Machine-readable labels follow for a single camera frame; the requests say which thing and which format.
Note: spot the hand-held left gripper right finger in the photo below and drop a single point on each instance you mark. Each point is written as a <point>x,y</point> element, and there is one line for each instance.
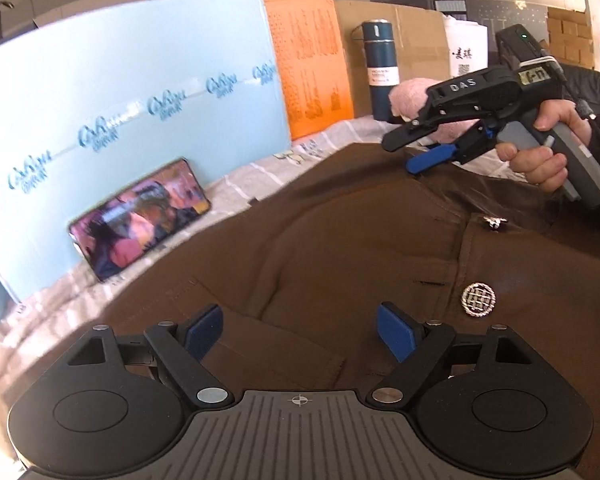
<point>395,331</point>

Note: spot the orange printed sheet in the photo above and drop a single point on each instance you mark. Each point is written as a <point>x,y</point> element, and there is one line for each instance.
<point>310,70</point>

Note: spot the white paper bag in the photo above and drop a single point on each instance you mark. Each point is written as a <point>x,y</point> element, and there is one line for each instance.
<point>465,45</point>

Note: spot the large light blue cardboard box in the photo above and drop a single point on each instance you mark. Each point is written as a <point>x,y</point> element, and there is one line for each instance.
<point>130,75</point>

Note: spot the stack of cardboard boxes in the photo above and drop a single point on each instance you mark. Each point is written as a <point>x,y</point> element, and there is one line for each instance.
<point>570,35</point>

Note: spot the pink fluffy cloth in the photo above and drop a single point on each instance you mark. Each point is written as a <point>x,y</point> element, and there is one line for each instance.
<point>407,97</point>

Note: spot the beige printed bed sheet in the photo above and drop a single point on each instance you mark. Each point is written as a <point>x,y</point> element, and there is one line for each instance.
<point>260,180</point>

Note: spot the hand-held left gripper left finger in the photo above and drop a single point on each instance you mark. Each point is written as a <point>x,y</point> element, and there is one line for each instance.
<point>205,331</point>

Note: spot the smartphone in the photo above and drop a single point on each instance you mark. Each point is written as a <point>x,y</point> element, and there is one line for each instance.
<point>140,220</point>

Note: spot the brown jacket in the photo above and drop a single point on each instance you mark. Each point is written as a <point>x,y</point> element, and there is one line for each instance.
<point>330,240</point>

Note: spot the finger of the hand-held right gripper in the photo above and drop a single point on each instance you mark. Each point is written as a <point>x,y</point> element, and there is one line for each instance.
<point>430,158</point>
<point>405,136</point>

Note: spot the person's right hand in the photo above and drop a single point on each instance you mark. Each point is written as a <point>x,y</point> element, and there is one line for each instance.
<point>540,165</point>

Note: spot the dark blue thermos bottle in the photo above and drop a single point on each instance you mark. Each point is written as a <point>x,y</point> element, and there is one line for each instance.
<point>380,70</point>

